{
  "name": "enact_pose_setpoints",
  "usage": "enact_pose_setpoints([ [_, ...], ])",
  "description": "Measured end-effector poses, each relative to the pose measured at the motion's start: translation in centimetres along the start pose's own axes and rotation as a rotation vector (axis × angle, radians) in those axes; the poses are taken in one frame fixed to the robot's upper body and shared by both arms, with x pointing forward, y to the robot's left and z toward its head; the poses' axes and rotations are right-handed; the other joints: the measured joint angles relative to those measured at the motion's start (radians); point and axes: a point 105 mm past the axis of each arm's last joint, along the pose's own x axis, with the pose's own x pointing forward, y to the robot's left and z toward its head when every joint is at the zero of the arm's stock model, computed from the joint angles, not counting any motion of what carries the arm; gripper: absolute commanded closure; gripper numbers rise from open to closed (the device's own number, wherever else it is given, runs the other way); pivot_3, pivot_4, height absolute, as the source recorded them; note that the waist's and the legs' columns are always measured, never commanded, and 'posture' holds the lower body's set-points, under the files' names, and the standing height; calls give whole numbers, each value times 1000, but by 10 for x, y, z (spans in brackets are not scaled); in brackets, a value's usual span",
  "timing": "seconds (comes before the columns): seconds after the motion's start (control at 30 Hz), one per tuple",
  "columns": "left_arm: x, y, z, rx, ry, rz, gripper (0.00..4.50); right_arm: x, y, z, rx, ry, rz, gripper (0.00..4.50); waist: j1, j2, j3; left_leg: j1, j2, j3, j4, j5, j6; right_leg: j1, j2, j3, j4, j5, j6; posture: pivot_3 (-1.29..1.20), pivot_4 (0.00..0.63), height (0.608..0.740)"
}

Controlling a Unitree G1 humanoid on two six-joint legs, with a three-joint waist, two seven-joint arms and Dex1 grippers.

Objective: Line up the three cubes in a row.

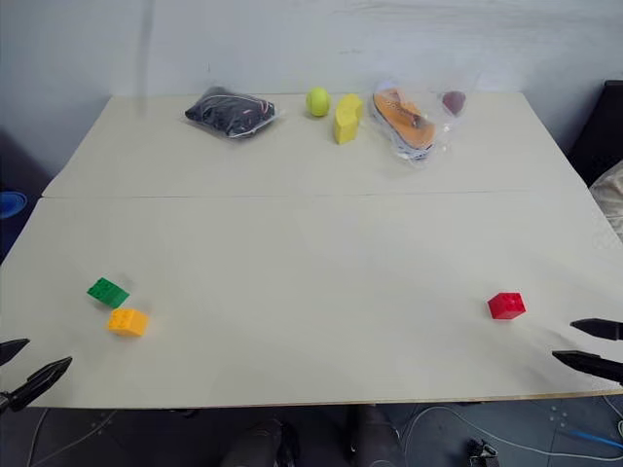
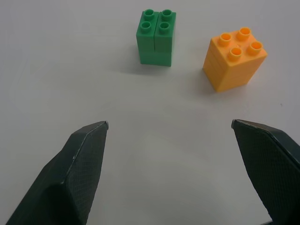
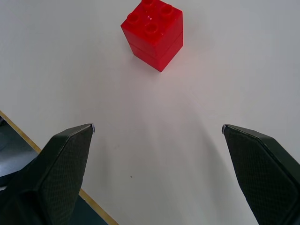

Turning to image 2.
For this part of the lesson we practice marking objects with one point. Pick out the green toy building block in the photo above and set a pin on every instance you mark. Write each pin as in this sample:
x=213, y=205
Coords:
x=155, y=38

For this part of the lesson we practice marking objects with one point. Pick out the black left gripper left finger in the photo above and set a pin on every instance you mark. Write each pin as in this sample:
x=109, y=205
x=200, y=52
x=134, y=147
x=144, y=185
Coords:
x=70, y=178

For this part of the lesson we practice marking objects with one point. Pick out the yellow toy building block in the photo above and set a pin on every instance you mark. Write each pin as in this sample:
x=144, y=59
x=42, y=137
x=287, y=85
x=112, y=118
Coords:
x=234, y=62

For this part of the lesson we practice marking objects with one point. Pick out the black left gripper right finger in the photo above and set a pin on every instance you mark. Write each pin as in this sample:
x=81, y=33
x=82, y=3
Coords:
x=272, y=168

